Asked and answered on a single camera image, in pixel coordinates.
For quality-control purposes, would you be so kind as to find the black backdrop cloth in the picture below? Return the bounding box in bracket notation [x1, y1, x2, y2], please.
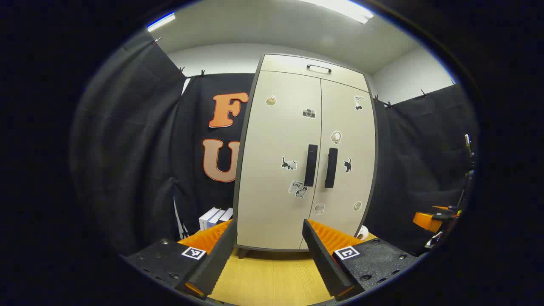
[70, 31, 480, 258]

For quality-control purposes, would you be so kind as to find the beige cabinet drawer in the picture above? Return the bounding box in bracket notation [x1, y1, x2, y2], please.
[259, 54, 370, 92]

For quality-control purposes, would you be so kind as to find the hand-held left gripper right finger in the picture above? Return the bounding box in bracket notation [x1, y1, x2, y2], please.
[302, 219, 419, 301]

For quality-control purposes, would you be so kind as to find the small ceiling light panel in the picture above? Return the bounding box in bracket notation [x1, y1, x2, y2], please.
[147, 12, 176, 32]

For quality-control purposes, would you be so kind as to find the large ceiling light panel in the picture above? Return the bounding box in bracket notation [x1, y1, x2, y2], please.
[297, 0, 374, 24]

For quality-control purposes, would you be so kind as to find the beige cabinet door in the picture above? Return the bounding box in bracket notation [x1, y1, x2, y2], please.
[236, 70, 322, 251]
[300, 79, 378, 250]

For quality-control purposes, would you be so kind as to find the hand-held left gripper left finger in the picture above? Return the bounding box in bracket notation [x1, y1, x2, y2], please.
[121, 220, 238, 300]

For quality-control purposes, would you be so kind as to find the beige double-door shoe cabinet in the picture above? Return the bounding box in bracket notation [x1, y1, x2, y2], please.
[233, 53, 379, 259]

